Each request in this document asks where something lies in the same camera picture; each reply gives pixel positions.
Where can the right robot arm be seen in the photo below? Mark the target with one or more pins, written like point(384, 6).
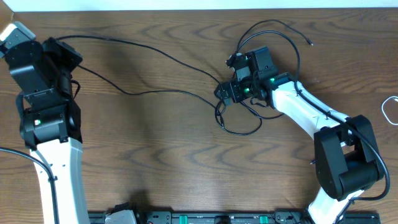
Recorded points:
point(347, 159)

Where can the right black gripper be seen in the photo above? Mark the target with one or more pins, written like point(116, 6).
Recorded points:
point(224, 92)

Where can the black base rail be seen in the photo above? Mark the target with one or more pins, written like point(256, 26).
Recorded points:
point(123, 213)

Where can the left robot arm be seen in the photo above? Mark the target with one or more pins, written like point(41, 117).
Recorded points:
point(50, 124)

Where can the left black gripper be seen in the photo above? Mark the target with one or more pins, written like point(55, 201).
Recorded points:
point(23, 50)

